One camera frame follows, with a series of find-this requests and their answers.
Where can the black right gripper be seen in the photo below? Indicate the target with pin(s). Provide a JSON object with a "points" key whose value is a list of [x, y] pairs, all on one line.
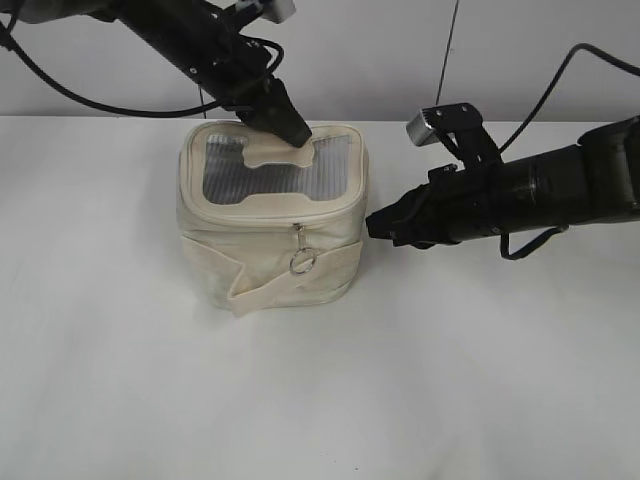
{"points": [[451, 208]]}

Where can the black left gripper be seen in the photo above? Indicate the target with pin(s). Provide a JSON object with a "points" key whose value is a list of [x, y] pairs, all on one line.
{"points": [[237, 71]]}

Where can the cream fabric zipper bag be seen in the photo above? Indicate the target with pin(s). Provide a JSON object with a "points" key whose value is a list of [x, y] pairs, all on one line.
{"points": [[267, 225]]}

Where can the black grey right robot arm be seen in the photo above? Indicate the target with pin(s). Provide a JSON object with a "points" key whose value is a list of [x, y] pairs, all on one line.
{"points": [[595, 180]]}

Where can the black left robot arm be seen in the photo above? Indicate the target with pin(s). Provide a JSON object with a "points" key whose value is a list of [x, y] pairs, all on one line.
{"points": [[161, 24]]}

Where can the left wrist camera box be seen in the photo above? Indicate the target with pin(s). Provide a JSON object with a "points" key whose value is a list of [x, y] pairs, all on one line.
{"points": [[275, 11]]}

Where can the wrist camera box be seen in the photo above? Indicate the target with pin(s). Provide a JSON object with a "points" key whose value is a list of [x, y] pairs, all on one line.
{"points": [[459, 128], [275, 11]]}

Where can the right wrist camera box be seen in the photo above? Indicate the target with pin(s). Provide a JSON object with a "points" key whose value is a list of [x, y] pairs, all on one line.
{"points": [[459, 128]]}

